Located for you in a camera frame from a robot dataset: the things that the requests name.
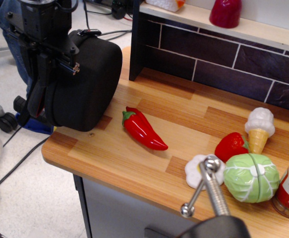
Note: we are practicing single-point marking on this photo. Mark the red toy chili pepper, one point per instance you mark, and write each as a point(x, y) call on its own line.
point(140, 129)

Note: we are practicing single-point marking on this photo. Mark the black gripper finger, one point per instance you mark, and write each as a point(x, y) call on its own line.
point(29, 52)
point(46, 69)

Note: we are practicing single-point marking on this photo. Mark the red toy strawberry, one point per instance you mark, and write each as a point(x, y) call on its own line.
point(231, 145)

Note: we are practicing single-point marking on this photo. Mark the black round zipper bag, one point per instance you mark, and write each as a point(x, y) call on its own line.
point(78, 101)

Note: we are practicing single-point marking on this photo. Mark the white orange toy on shelf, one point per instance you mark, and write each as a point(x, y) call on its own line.
point(170, 5)

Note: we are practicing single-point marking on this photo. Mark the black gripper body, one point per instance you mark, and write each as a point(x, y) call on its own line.
point(49, 29)

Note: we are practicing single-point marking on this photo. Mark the blue jeans leg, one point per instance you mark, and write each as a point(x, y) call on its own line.
point(13, 6)

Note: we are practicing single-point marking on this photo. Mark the black shelf with brick backsplash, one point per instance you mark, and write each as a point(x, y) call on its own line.
point(251, 60)

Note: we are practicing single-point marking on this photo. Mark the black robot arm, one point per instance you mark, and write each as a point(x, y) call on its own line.
point(48, 5)

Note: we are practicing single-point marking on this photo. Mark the dark red cup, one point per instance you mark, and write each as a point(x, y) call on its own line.
point(226, 13)

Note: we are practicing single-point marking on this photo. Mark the metal clamp screw handle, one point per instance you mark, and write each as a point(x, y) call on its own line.
point(208, 167)

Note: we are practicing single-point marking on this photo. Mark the black clamp body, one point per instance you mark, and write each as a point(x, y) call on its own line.
point(216, 227)

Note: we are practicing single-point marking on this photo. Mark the black device on floor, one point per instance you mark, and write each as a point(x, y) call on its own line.
point(121, 8)

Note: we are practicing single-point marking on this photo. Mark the green toy cabbage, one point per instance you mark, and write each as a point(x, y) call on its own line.
point(251, 178)

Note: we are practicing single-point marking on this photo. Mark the white toy fried egg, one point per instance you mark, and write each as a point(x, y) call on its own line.
point(193, 174)

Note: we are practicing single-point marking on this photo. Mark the toy ice cream cone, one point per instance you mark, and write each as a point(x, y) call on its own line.
point(259, 127)

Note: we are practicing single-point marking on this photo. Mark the office chair caster base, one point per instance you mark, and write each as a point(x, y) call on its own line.
point(8, 121)

